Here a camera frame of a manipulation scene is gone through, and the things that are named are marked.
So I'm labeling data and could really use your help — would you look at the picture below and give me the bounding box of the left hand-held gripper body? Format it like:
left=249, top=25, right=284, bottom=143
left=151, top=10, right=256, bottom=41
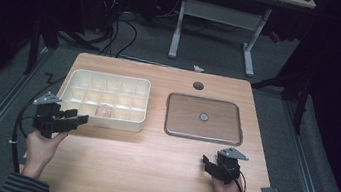
left=28, top=89, right=74, bottom=142

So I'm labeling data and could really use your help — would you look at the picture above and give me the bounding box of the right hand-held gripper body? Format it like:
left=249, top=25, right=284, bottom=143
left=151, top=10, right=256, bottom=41
left=211, top=144, right=251, bottom=188

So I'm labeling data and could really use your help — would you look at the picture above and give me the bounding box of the pale pink sock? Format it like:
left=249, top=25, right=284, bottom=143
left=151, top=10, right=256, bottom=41
left=94, top=103, right=116, bottom=119

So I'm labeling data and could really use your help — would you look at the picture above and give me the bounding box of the white divided storage box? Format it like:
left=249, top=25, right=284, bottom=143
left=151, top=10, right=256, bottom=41
left=54, top=67, right=152, bottom=135

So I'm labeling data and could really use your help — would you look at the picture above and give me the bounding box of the person's left hand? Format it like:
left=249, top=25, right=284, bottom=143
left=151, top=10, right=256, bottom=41
left=22, top=127, right=69, bottom=177

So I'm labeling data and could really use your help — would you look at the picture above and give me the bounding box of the grey tape strip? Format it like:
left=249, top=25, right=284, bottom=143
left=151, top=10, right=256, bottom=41
left=259, top=184, right=282, bottom=192

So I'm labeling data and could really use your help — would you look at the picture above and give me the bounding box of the grey rectangular metal tray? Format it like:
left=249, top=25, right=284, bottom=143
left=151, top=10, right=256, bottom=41
left=161, top=91, right=249, bottom=148

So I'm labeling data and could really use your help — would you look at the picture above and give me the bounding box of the black metal stand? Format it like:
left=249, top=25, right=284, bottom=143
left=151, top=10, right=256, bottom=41
left=22, top=15, right=103, bottom=86
left=244, top=62, right=315, bottom=137

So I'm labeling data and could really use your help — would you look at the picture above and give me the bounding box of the white paper scrap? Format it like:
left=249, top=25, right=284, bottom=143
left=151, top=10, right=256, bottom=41
left=192, top=64, right=206, bottom=74

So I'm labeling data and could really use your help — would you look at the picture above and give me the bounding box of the wooden desk with white legs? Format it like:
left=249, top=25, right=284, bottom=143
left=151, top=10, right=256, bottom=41
left=165, top=0, right=318, bottom=87

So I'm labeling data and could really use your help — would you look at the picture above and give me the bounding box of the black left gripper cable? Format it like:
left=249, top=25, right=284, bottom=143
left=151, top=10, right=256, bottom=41
left=6, top=101, right=44, bottom=176

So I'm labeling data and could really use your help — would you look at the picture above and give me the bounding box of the bundle of black cables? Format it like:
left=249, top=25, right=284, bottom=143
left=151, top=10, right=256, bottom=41
left=95, top=0, right=144, bottom=62

